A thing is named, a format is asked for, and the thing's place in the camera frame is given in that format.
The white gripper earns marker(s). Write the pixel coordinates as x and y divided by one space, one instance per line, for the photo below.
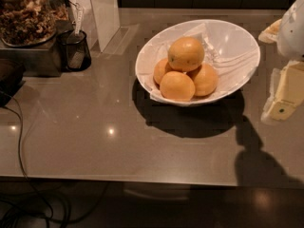
293 32

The orange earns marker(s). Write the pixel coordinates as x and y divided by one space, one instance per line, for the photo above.
205 79
186 54
177 86
160 69

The white bowl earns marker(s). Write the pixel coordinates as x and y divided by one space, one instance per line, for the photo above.
234 41

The white upright panel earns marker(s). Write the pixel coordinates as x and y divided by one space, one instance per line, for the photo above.
101 21

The white spoon in cup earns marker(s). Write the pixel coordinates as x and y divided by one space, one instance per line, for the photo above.
77 26

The black mesh cup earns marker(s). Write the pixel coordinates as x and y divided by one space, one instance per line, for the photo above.
61 40

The metal tray stand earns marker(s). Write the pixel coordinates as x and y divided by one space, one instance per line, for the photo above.
44 60

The glass jar of nuts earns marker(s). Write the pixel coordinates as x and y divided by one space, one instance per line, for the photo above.
25 23

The dark object at left edge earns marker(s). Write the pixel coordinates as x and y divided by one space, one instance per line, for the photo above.
11 75

